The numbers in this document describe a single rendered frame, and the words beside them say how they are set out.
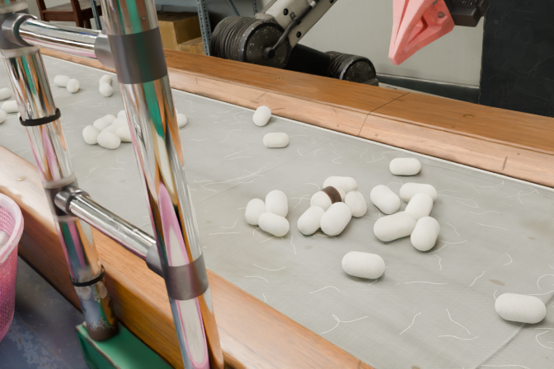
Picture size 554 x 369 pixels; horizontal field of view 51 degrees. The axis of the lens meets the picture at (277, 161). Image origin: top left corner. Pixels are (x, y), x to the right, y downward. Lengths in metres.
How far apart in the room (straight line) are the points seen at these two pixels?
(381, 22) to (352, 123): 2.29
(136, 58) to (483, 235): 0.35
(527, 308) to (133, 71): 0.29
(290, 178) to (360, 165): 0.08
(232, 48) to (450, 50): 1.79
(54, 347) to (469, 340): 0.35
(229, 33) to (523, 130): 0.70
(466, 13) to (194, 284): 0.42
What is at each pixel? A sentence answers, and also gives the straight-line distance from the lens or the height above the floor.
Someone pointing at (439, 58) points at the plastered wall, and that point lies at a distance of 2.88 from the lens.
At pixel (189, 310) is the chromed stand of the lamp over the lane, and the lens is 0.32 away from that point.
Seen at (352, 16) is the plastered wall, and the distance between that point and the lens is 3.09.
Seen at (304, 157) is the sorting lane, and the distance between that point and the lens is 0.67.
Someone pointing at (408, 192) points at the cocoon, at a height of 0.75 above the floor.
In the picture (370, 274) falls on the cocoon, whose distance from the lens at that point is 0.45.
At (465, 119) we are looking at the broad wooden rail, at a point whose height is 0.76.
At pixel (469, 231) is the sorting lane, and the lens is 0.52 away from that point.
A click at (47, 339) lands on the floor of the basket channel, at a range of 0.59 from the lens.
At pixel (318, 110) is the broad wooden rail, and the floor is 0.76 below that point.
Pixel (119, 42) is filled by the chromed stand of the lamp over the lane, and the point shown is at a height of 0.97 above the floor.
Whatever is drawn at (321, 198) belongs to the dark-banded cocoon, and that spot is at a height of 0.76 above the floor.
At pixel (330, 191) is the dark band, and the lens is 0.54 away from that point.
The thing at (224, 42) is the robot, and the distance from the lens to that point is 1.21.
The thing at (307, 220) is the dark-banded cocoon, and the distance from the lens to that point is 0.51.
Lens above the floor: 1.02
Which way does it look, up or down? 25 degrees down
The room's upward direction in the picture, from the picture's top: 7 degrees counter-clockwise
